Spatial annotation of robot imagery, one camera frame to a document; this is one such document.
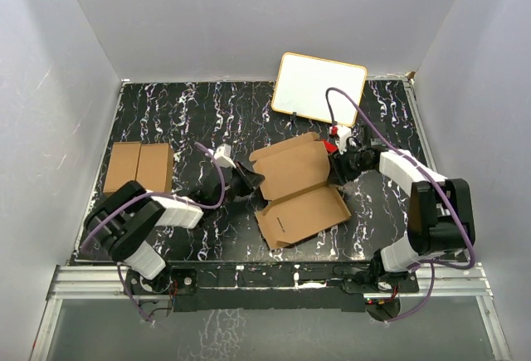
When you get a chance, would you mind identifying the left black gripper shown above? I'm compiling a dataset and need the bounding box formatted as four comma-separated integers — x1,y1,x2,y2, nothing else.
215,161,265,211

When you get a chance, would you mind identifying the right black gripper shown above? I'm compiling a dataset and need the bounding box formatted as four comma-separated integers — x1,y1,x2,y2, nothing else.
328,142,373,186

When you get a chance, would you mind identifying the brown cardboard box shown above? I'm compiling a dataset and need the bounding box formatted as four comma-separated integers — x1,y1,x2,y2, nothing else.
249,132,351,250
103,142,174,196

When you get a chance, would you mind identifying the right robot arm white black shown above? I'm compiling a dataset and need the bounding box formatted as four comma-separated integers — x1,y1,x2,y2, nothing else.
326,124,475,292

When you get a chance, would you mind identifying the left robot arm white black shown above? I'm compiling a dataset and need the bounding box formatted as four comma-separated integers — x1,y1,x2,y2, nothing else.
84,162,265,294

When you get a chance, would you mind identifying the folded brown cardboard box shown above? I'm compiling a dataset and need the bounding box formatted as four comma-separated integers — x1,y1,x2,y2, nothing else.
103,142,174,196

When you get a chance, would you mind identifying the red rectangular block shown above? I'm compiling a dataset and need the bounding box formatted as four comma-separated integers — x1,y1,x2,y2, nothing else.
322,139,338,154

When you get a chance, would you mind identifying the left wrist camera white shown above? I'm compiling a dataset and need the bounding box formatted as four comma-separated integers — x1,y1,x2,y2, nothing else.
214,144,236,168

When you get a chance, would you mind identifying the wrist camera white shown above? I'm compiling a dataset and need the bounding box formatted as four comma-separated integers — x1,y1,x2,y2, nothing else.
214,144,236,168
329,124,352,154

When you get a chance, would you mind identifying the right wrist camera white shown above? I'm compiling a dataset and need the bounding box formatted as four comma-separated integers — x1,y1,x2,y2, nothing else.
329,124,352,154

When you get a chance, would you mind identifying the white board yellow frame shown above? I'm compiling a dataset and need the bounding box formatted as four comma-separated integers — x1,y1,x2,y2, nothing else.
270,52,367,127

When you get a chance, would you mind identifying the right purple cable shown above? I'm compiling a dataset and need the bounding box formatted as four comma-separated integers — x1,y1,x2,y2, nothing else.
325,86,478,323

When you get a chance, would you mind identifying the black base frame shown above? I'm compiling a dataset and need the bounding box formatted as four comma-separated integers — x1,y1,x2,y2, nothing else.
124,261,419,312

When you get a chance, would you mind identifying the aluminium rail frame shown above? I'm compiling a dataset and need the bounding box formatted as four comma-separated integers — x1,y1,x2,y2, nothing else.
31,263,512,360

